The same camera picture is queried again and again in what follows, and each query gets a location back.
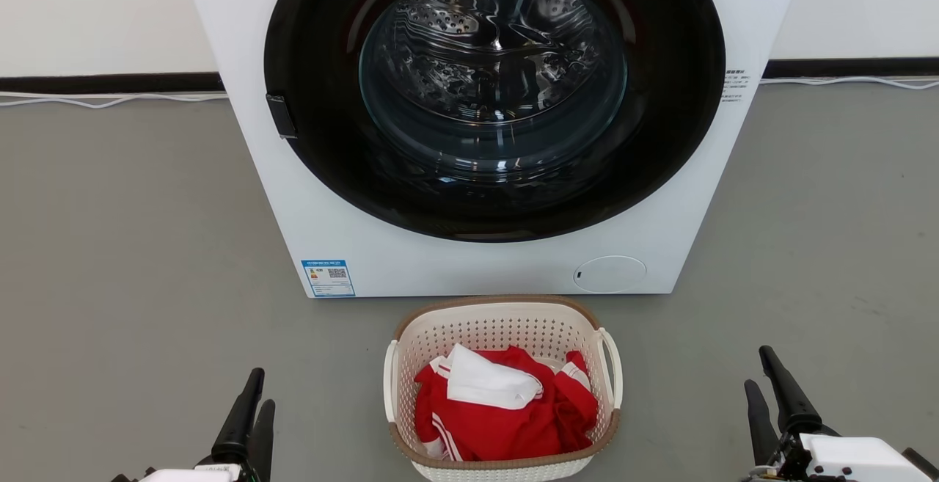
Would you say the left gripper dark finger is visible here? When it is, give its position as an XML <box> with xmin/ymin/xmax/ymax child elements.
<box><xmin>211</xmin><ymin>368</ymin><xmax>266</xmax><ymax>463</ymax></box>
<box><xmin>246</xmin><ymin>399</ymin><xmax>277</xmax><ymax>482</ymax></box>

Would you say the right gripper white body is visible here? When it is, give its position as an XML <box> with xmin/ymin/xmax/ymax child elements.
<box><xmin>745</xmin><ymin>432</ymin><xmax>939</xmax><ymax>482</ymax></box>

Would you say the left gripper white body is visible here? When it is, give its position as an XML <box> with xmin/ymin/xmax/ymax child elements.
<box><xmin>110</xmin><ymin>461</ymin><xmax>255</xmax><ymax>482</ymax></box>

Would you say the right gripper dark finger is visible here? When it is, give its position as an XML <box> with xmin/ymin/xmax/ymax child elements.
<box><xmin>744</xmin><ymin>379</ymin><xmax>781</xmax><ymax>467</ymax></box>
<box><xmin>759</xmin><ymin>346</ymin><xmax>823</xmax><ymax>436</ymax></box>

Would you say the cream perforated plastic laundry basket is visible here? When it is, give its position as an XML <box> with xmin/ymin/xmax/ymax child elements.
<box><xmin>383</xmin><ymin>294</ymin><xmax>624</xmax><ymax>482</ymax></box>

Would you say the blue energy label sticker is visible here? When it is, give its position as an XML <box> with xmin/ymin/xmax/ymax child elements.
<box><xmin>302</xmin><ymin>259</ymin><xmax>357</xmax><ymax>299</ymax></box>

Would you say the round white filter cover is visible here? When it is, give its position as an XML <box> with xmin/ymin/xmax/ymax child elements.
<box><xmin>573</xmin><ymin>255</ymin><xmax>648</xmax><ymax>294</ymax></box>

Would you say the red garment with white stripes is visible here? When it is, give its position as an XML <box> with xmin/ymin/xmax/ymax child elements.
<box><xmin>414</xmin><ymin>346</ymin><xmax>599</xmax><ymax>462</ymax></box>

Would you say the white washing machine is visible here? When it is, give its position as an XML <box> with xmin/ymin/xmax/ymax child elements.
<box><xmin>178</xmin><ymin>0</ymin><xmax>808</xmax><ymax>299</ymax></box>

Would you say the small printed text sticker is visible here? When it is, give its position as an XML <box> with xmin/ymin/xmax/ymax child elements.
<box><xmin>721</xmin><ymin>67</ymin><xmax>753</xmax><ymax>105</ymax></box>

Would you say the black round washing machine door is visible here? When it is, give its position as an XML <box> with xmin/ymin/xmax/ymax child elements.
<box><xmin>264</xmin><ymin>0</ymin><xmax>727</xmax><ymax>243</ymax></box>

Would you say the steel washing machine drum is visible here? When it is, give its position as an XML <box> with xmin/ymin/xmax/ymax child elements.
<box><xmin>358</xmin><ymin>0</ymin><xmax>629</xmax><ymax>175</ymax></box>

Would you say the black door handle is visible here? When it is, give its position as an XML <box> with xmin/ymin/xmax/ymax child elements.
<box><xmin>266</xmin><ymin>93</ymin><xmax>298</xmax><ymax>140</ymax></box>

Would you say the white floor cable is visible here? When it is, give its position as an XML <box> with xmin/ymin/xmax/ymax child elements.
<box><xmin>0</xmin><ymin>90</ymin><xmax>228</xmax><ymax>109</ymax></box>
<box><xmin>759</xmin><ymin>76</ymin><xmax>939</xmax><ymax>91</ymax></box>

